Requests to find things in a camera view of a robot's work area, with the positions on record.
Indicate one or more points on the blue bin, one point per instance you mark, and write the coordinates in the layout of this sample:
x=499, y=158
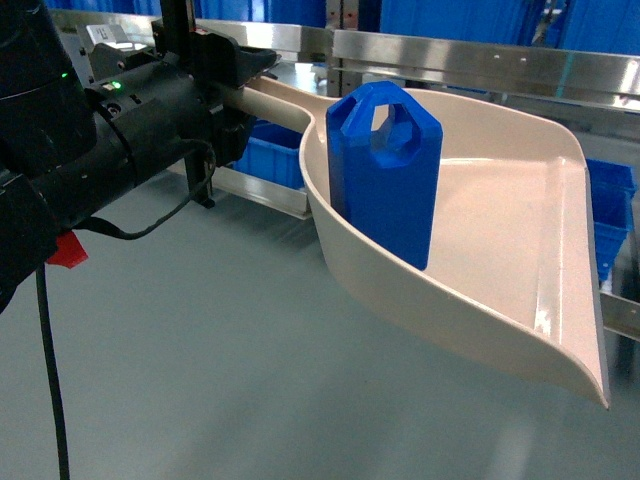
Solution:
x=613, y=187
x=272, y=154

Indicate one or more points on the blue bin front lower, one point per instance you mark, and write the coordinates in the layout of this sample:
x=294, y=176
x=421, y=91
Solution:
x=272, y=154

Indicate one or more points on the beige plastic scoop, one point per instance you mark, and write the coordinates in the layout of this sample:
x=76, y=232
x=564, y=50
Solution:
x=511, y=281

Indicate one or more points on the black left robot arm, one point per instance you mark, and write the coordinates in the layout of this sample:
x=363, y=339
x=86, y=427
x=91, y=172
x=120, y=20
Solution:
x=69, y=150

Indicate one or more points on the blue plastic part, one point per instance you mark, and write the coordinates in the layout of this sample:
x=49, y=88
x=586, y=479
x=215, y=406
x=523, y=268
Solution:
x=384, y=152

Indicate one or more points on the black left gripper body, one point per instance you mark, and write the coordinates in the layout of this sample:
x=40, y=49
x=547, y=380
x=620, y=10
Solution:
x=166, y=102

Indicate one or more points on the stainless steel flow rack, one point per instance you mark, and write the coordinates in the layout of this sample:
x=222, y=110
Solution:
x=595, y=95

